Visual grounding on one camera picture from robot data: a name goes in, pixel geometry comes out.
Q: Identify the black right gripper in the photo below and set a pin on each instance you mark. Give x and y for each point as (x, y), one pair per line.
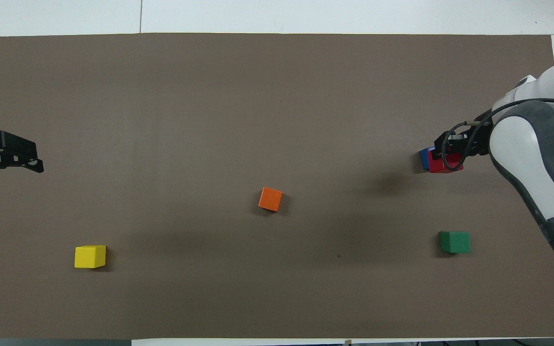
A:
(480, 139)

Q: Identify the red wooden block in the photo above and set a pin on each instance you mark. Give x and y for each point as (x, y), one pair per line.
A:
(435, 164)

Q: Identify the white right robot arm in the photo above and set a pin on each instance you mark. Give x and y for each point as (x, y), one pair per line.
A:
(536, 158)

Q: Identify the blue wooden block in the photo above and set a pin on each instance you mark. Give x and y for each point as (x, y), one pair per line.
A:
(423, 158)

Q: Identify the green wooden block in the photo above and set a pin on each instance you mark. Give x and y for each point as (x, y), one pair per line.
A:
(455, 241)

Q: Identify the yellow wooden block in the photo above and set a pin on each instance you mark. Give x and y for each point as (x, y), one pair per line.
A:
(90, 256)

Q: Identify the orange wooden block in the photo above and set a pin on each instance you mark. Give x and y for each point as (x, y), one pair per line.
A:
(270, 199)

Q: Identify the brown table mat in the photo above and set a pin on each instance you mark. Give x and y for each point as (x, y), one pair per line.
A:
(277, 96)

